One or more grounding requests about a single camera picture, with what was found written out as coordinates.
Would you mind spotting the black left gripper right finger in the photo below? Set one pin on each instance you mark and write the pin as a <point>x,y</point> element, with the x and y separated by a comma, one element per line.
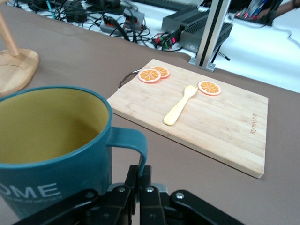
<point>154,208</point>

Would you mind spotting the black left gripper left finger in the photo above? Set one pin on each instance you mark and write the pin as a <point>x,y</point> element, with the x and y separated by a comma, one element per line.
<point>112,206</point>

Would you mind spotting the teal cup yellow inside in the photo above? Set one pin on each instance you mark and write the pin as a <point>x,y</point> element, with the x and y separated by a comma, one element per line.
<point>47,168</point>

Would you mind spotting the wooden cup rack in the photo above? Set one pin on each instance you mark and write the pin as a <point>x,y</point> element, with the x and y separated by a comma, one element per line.
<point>16,68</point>

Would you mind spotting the yellow plastic fork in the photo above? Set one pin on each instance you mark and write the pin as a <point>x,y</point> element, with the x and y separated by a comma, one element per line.
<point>175,110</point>

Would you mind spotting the bamboo cutting board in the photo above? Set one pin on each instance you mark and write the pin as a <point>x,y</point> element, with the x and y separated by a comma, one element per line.
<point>222,131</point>

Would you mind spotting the brown table cover mat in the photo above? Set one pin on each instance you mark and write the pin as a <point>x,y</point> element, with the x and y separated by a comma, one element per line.
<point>269,199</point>

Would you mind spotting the toy orange slice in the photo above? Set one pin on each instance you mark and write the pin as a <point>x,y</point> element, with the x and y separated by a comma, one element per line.
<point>165,71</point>
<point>209,88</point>
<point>149,75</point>

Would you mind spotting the device with red display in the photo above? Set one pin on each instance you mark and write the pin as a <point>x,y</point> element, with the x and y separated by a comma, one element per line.
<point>172,41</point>

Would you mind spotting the grey power adapter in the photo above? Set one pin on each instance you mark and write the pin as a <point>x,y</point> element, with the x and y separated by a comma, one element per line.
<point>136,15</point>
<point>110,27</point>

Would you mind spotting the black finned electronics box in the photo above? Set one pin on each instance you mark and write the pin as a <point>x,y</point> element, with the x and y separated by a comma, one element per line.
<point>182,23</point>

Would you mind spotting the circuit board red lights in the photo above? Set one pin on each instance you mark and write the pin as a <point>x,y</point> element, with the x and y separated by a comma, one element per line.
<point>246,15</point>

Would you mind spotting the aluminium camera post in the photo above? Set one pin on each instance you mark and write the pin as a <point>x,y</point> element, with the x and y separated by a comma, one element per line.
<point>211,35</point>

